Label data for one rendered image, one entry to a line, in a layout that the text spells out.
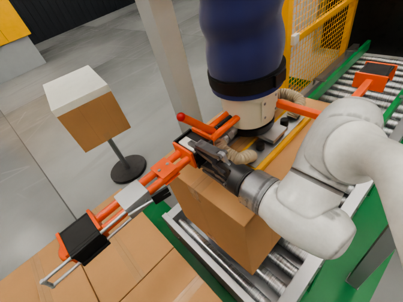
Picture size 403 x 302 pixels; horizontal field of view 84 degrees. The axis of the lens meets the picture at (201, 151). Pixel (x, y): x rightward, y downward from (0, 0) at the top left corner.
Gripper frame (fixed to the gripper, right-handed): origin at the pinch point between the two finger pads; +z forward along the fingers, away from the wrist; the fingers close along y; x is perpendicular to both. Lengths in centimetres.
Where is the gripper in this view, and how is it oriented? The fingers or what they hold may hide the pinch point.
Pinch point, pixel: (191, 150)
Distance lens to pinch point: 64.3
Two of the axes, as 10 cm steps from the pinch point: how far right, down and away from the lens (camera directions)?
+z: -6.7, -4.0, 6.2
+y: 2.1, 7.0, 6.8
